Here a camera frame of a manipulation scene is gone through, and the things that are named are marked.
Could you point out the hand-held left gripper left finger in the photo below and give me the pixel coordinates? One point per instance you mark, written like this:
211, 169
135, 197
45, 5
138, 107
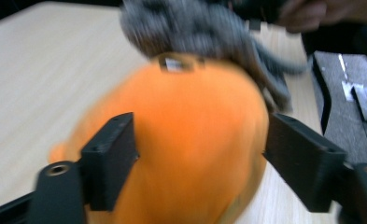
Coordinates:
109, 161

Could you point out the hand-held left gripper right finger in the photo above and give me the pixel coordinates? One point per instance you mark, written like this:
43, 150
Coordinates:
302, 158

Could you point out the grey fuzzy cloth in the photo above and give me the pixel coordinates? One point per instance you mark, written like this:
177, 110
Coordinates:
200, 31

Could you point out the orange plush toy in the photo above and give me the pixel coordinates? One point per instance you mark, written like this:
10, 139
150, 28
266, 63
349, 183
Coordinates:
190, 140

